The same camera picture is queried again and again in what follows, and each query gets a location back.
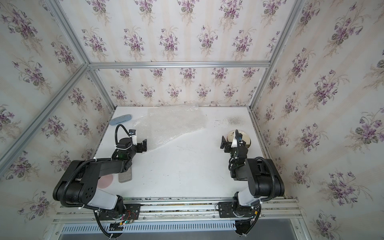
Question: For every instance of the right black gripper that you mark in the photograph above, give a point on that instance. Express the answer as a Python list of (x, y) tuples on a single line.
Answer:
[(224, 144)]

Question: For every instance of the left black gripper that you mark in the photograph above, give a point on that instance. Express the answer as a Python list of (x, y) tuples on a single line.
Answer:
[(139, 149)]

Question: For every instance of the cream dinner plate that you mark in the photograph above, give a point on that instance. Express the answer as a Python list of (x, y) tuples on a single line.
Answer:
[(245, 137)]

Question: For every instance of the bubble plate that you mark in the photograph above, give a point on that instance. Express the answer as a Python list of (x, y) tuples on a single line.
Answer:
[(164, 124)]

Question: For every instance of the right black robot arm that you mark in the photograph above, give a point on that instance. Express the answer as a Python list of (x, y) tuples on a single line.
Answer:
[(263, 179)]

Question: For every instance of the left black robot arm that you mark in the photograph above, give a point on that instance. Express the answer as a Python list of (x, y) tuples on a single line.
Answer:
[(78, 187)]

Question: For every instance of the grey flat block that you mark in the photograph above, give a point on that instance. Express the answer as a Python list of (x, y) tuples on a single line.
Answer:
[(125, 176)]

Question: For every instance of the pink pen cup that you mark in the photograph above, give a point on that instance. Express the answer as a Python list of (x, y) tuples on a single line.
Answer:
[(105, 181)]

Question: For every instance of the white vented panel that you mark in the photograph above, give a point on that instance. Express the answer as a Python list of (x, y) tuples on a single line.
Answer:
[(150, 227)]

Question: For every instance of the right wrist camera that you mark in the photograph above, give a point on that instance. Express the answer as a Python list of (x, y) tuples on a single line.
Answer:
[(237, 141)]

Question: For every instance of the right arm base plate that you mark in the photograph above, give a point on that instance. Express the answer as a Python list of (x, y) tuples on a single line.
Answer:
[(226, 211)]

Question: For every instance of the aluminium front rail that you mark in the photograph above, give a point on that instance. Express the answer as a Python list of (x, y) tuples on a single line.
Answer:
[(183, 209)]

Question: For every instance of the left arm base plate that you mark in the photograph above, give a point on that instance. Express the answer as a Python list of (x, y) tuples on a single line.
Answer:
[(130, 213)]

